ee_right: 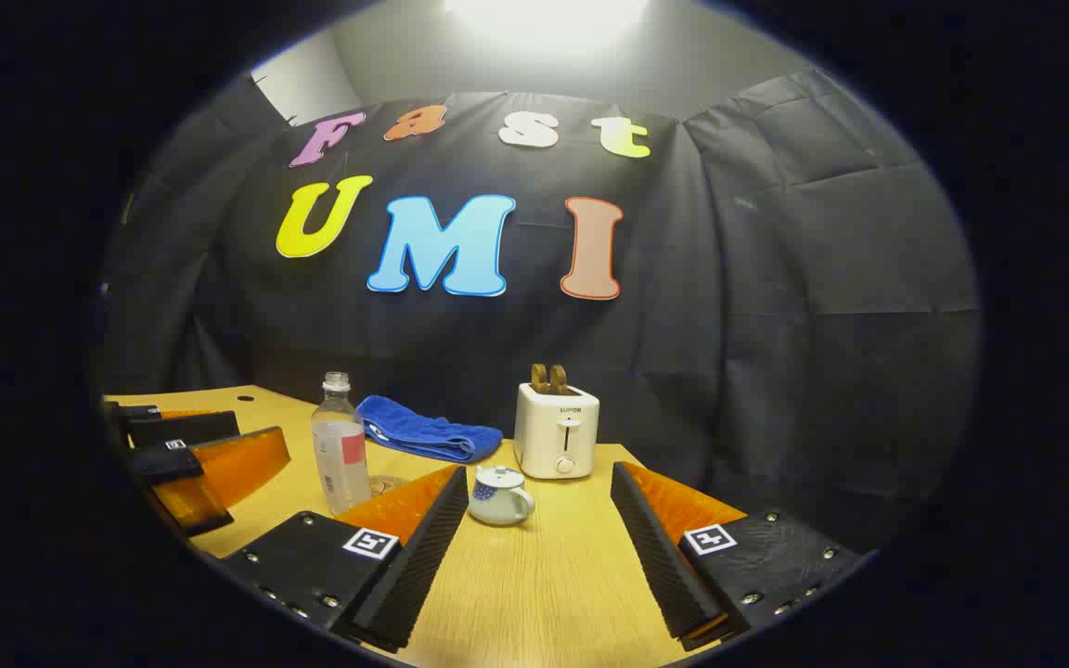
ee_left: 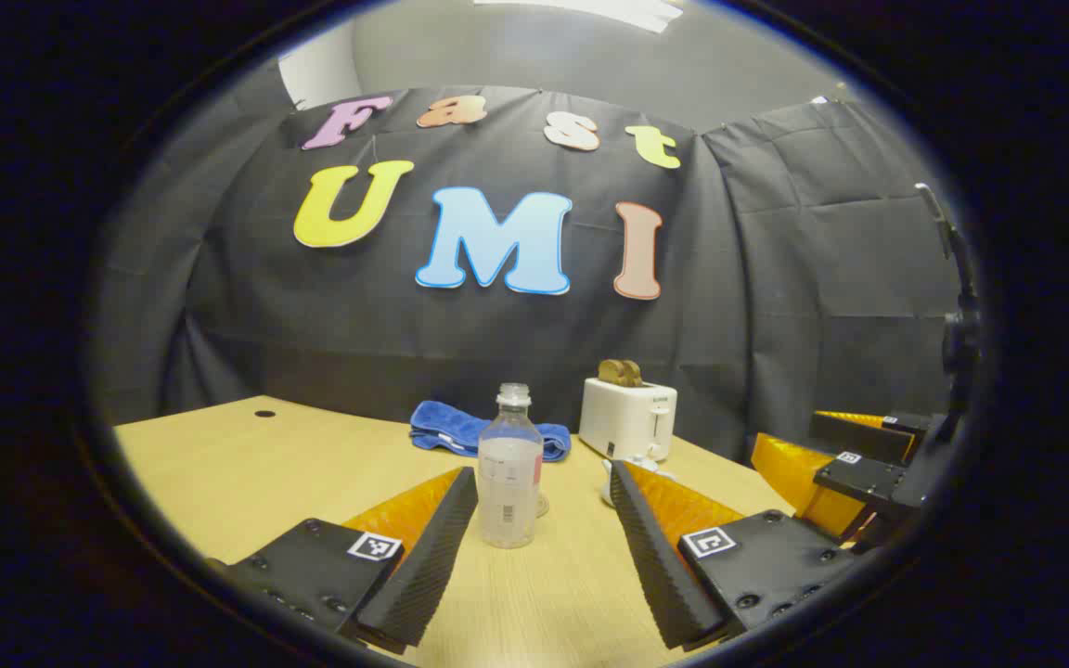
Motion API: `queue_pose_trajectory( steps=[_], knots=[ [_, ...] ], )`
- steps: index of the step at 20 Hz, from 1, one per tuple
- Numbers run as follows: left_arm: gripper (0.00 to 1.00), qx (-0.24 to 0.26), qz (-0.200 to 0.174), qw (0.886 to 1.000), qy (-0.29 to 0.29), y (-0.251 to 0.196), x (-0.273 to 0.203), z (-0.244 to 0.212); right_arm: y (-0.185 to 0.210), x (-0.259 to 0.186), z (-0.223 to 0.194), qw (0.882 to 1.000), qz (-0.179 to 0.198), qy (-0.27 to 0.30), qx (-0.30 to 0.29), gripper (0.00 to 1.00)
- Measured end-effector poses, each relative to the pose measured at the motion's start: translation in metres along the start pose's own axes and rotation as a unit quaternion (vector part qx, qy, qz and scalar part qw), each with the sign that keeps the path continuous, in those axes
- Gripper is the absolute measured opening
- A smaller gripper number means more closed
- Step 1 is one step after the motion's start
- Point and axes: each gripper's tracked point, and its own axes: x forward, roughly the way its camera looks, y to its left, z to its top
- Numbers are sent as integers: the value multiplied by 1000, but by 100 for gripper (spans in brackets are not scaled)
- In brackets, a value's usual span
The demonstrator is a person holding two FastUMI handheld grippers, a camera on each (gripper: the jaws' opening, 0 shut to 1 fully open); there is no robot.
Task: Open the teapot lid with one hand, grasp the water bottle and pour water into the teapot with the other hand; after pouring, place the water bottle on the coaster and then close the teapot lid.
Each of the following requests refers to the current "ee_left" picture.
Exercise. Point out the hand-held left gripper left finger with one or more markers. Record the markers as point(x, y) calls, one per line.
point(432, 557)

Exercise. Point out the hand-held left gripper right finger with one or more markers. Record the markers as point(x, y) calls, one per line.
point(650, 557)

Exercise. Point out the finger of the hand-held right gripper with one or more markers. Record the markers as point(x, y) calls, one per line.
point(859, 438)
point(869, 481)

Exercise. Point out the white blue-patterned teacup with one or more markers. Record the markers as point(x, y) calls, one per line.
point(605, 493)

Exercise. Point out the clear plastic water bottle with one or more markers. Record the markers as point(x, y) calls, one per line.
point(508, 482)

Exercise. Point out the blue towel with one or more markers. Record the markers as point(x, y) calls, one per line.
point(442, 429)

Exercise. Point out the white toaster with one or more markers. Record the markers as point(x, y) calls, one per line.
point(623, 417)

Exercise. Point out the ceiling light panel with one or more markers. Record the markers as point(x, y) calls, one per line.
point(590, 11)

